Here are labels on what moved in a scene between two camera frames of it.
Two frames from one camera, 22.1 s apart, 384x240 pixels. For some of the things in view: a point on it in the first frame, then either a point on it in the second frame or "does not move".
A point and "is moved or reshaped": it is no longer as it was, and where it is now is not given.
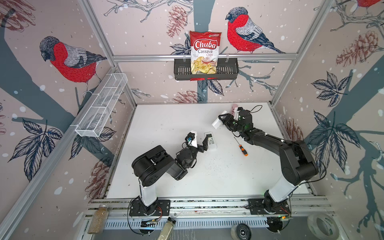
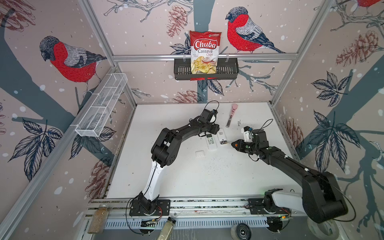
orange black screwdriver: x=243 y=151 is moved or reshaped
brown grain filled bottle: x=97 y=223 does not move
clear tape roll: x=323 y=227 does not move
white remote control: x=211 y=141 does not move
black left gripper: x=204 y=143 -> x=215 y=129
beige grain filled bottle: x=166 y=229 does not move
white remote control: x=218 y=122 -> x=221 y=136
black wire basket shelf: x=228 y=69 does not move
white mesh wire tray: x=92 y=124 does not move
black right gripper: x=227 y=119 -> x=239 y=148
